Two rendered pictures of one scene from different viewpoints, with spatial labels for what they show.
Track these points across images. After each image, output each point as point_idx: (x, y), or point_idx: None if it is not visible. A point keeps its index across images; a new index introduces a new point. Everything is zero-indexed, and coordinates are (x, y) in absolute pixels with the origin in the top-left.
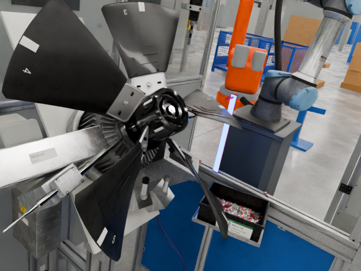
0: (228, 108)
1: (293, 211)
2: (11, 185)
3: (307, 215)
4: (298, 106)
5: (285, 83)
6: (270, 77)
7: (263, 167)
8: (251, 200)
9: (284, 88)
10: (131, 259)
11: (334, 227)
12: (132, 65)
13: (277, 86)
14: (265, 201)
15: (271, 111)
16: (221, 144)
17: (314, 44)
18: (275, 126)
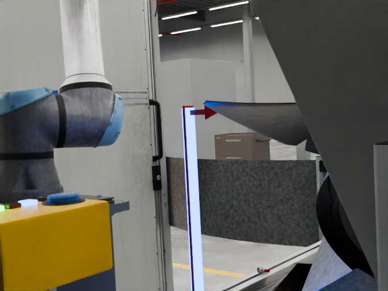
0: (188, 143)
1: (295, 260)
2: None
3: (298, 255)
4: (119, 133)
5: (74, 103)
6: (33, 102)
7: (115, 286)
8: (290, 282)
9: (82, 112)
10: None
11: (313, 245)
12: None
13: (62, 114)
14: (296, 268)
15: (56, 174)
16: (196, 232)
17: (85, 19)
18: (84, 196)
